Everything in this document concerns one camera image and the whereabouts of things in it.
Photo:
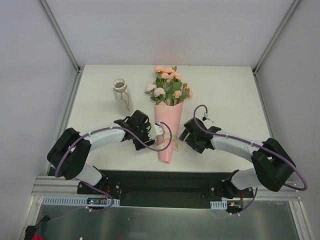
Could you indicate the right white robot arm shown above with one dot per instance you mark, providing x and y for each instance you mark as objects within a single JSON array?
[{"x": 268, "y": 170}]

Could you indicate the pink flower bunch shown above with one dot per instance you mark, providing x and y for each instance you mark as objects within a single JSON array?
[{"x": 168, "y": 87}]

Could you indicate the right aluminium frame post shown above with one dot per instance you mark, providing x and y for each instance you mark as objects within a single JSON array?
[{"x": 276, "y": 35}]

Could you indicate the left white cable duct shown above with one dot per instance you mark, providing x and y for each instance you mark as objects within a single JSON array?
[{"x": 80, "y": 201}]

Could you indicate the left aluminium frame post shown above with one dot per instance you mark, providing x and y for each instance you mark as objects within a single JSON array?
[{"x": 59, "y": 34}]

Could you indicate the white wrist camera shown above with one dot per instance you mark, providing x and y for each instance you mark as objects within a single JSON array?
[
  {"x": 157, "y": 130},
  {"x": 206, "y": 118}
]

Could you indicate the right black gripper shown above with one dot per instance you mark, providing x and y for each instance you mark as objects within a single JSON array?
[{"x": 191, "y": 139}]

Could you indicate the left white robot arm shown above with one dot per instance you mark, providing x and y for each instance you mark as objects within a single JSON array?
[{"x": 75, "y": 164}]

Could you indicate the right white cable duct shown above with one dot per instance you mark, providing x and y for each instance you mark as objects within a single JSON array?
[{"x": 219, "y": 205}]

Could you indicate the white cable duct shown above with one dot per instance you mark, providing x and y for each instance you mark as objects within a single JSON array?
[
  {"x": 219, "y": 205},
  {"x": 80, "y": 201}
]

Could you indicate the white ribbed ceramic vase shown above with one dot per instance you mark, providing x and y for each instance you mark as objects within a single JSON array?
[{"x": 122, "y": 97}]

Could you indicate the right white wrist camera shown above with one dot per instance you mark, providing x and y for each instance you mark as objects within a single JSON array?
[{"x": 206, "y": 118}]

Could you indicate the aluminium front rail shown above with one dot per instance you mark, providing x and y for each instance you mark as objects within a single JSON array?
[{"x": 52, "y": 186}]

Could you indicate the aluminium frame post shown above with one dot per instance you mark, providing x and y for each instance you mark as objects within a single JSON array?
[
  {"x": 59, "y": 34},
  {"x": 276, "y": 35}
]

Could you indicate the red black object corner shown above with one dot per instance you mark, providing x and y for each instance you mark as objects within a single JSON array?
[{"x": 30, "y": 231}]

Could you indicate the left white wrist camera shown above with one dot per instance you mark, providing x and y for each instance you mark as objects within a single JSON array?
[{"x": 157, "y": 130}]

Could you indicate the cream printed ribbon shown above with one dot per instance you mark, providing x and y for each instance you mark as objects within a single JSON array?
[{"x": 165, "y": 139}]

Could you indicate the pink wrapping paper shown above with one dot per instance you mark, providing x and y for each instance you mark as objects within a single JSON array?
[{"x": 171, "y": 115}]

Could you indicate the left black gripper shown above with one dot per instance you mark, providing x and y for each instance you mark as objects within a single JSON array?
[{"x": 144, "y": 135}]

